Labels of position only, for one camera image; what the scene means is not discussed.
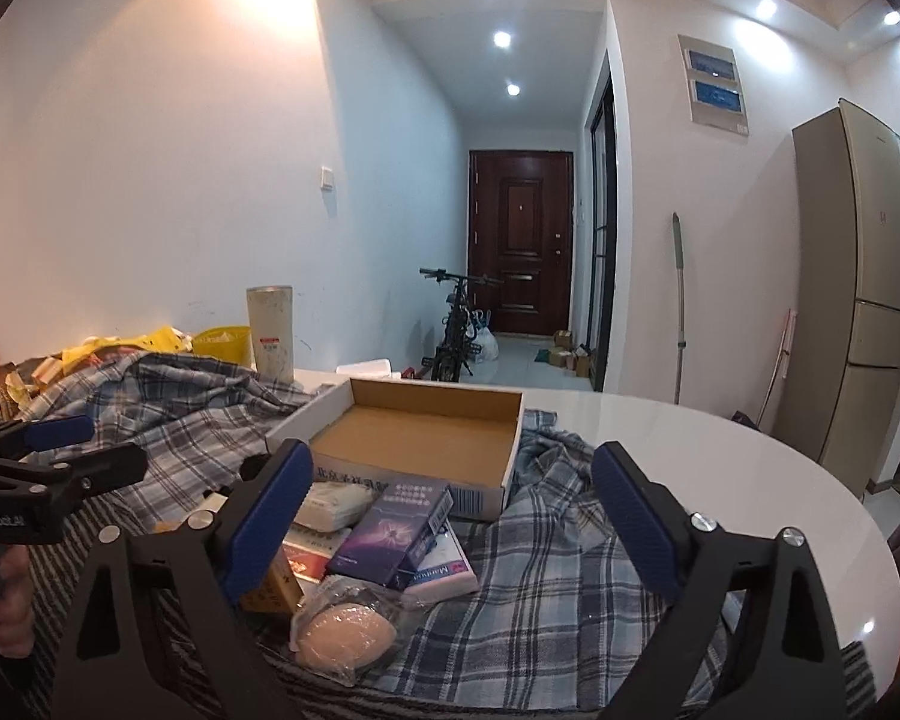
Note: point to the white foam box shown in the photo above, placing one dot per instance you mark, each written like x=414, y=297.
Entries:
x=373, y=369

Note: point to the black bicycle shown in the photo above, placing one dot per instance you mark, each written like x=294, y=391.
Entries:
x=458, y=344

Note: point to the black framed glass door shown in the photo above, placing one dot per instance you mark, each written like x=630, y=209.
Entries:
x=599, y=192

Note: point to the yellow plastic bin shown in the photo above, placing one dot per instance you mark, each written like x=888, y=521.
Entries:
x=227, y=344

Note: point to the grey mop handle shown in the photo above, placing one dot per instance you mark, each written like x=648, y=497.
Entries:
x=680, y=265

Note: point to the dark red entrance door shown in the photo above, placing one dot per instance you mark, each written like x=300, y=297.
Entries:
x=521, y=238

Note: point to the purple blue product box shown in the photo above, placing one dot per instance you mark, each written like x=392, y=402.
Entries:
x=391, y=540

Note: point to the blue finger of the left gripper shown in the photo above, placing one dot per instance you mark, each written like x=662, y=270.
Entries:
x=103, y=471
x=56, y=433

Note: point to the white plastic bag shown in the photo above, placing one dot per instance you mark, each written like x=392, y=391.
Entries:
x=484, y=347

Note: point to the person's left hand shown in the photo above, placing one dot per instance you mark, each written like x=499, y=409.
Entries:
x=17, y=635

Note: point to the tall white cylinder canister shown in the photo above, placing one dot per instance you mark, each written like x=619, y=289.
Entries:
x=270, y=316

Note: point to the cardboard boxes on floor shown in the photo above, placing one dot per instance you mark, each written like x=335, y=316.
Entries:
x=566, y=354

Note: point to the red white carton box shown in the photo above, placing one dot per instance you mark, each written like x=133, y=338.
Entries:
x=309, y=552

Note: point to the beige refrigerator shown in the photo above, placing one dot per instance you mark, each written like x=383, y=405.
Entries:
x=843, y=377

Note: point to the yellow packaging bag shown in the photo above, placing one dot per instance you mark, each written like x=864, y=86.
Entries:
x=163, y=340

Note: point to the white wall switch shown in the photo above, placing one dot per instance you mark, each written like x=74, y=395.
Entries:
x=326, y=178

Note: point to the wall electrical panel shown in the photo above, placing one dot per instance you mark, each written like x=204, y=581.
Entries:
x=714, y=86

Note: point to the white blue tissue pack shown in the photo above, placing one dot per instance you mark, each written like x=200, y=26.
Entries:
x=445, y=573

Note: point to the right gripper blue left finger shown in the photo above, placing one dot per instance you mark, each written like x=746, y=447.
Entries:
x=258, y=513

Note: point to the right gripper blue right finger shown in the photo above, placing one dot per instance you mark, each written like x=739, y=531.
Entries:
x=648, y=521

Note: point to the blue plaid shirt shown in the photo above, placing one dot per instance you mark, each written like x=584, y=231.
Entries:
x=560, y=627

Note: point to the gold blue carton box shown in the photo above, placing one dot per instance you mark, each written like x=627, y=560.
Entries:
x=279, y=593

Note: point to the open cardboard tray box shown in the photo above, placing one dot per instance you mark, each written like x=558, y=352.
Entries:
x=369, y=431

